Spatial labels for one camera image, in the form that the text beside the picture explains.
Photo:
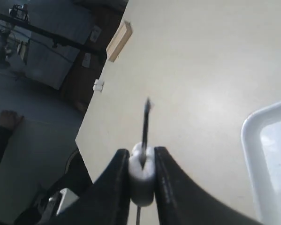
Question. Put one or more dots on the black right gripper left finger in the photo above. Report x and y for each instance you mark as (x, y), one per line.
(106, 202)

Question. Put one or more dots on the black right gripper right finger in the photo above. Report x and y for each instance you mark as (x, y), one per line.
(180, 201)

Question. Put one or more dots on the white marshmallow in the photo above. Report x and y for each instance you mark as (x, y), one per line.
(142, 177)

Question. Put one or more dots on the thin metal skewer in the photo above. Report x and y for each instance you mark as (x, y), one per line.
(142, 155)

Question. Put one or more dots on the person's hand in background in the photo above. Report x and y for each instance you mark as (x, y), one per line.
(10, 119)

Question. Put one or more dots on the small white clip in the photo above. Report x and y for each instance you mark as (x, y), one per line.
(98, 85)

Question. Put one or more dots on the white rectangular plastic tray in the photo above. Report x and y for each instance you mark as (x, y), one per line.
(261, 142)

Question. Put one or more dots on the wooden block at table edge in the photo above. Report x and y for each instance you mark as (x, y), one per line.
(118, 41)

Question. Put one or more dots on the black frame bar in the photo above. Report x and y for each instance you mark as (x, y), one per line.
(57, 39)

